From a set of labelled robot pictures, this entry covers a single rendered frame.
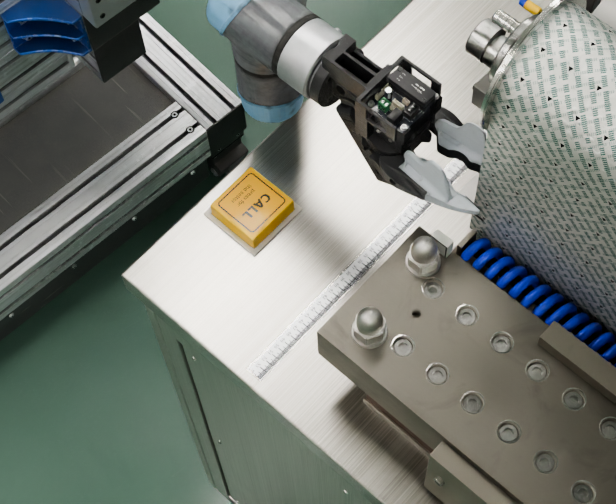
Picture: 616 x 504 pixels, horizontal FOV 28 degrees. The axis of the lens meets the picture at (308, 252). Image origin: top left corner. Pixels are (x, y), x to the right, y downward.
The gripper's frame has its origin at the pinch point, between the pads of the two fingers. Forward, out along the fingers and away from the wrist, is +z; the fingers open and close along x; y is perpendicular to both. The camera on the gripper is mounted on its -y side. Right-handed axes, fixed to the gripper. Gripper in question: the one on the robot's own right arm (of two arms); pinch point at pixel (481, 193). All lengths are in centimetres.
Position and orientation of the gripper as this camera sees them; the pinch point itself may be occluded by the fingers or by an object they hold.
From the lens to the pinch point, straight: 126.5
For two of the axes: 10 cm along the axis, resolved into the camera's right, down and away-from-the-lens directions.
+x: 6.8, -6.7, 3.0
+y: -0.3, -4.4, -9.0
